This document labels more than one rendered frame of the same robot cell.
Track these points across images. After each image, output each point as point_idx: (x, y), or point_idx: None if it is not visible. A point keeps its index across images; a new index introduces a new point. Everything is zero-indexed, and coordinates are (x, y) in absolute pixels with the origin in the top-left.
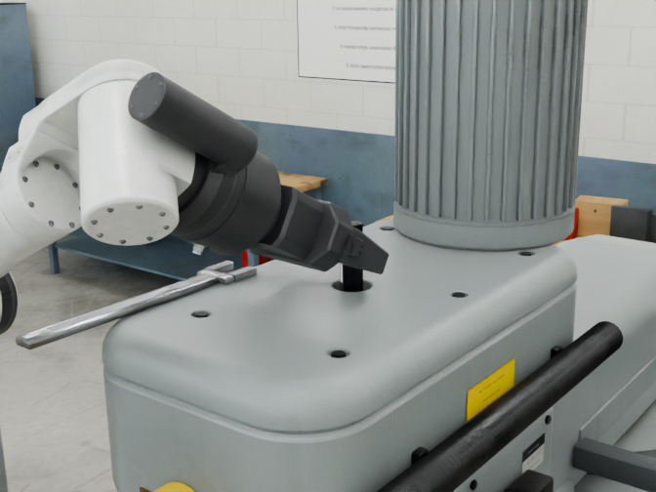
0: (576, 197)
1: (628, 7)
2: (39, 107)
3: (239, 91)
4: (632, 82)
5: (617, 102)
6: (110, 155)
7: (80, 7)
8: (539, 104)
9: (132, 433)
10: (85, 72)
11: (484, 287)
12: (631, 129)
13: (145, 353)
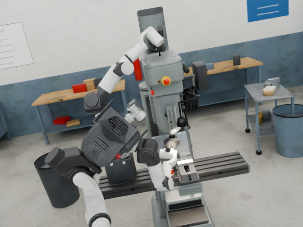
0: (79, 82)
1: (76, 31)
2: (141, 34)
3: None
4: (84, 50)
5: (81, 55)
6: (158, 35)
7: None
8: (164, 30)
9: (155, 74)
10: (147, 28)
11: (172, 52)
12: (87, 61)
13: (156, 62)
